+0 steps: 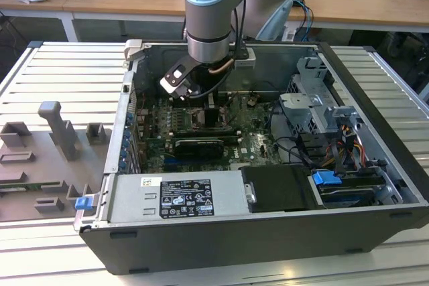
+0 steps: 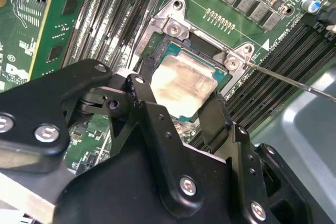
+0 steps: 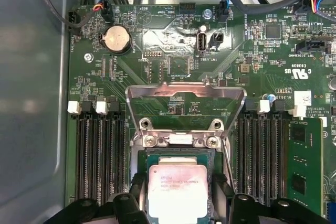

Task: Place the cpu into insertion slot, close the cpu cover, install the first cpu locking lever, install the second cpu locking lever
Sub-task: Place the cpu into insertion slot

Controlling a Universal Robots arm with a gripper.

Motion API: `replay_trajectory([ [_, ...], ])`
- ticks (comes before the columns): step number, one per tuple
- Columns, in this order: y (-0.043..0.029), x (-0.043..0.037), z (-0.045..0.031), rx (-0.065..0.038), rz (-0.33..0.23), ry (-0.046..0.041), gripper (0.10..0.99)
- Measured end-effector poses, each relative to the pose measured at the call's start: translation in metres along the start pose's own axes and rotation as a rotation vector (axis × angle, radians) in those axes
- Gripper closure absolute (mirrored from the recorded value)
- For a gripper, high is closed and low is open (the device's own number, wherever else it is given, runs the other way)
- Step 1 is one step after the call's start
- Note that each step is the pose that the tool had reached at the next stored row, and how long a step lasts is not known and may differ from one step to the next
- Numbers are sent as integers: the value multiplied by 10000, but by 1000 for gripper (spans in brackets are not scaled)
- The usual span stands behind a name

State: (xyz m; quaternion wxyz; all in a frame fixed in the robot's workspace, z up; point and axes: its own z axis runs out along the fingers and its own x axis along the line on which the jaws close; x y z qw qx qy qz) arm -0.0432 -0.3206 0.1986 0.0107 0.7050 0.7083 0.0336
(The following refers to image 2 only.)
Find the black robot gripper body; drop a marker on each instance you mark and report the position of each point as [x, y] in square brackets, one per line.
[118, 195]

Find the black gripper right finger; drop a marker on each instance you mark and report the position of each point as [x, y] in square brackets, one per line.
[244, 155]

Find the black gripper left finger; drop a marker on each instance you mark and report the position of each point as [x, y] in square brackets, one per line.
[31, 103]

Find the thin metal locking lever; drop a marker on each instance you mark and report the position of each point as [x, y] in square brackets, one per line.
[275, 76]

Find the silver CPU plate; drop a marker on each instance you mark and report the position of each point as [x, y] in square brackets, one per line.
[183, 82]

